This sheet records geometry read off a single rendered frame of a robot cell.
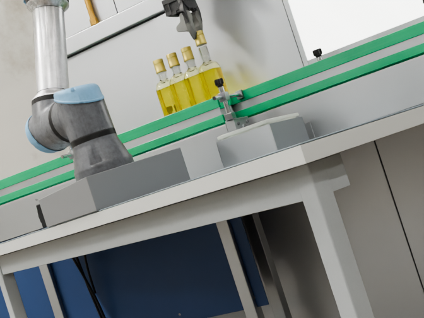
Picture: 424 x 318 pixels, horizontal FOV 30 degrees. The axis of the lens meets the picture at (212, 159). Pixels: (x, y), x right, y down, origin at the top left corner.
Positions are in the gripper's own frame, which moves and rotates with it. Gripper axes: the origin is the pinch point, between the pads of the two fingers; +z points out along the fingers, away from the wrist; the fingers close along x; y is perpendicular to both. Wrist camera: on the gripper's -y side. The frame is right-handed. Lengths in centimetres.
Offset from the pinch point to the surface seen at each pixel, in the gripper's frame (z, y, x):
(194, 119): 26.0, 3.0, 13.4
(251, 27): 2.4, -12.5, -12.1
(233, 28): 0.4, -6.2, -12.1
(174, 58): 4.4, 10.3, 1.5
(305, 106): 33.2, -29.1, 5.6
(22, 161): -9, 276, -197
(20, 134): -28, 274, -202
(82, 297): 69, 67, 14
